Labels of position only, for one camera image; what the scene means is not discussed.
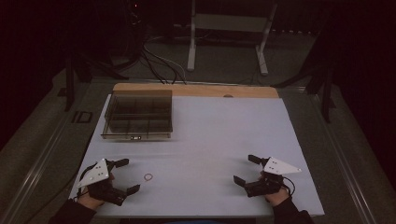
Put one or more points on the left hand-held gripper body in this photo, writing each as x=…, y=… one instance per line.
x=97, y=174

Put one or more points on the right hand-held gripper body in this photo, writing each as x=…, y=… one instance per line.
x=278, y=167

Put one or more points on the red rubber band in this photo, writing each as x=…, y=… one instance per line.
x=148, y=177

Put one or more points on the person's left hand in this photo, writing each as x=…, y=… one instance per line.
x=89, y=201

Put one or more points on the person's right hand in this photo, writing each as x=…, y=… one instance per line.
x=277, y=197

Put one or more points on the clear plastic compartment box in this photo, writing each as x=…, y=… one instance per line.
x=138, y=115

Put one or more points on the wooden board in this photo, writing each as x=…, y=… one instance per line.
x=199, y=90

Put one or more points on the black tripod stand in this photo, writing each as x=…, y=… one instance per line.
x=73, y=81
x=323, y=84

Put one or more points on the white metal stand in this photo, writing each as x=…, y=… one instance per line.
x=229, y=23

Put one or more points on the dark floor hatch frame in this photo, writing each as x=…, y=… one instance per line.
x=82, y=117

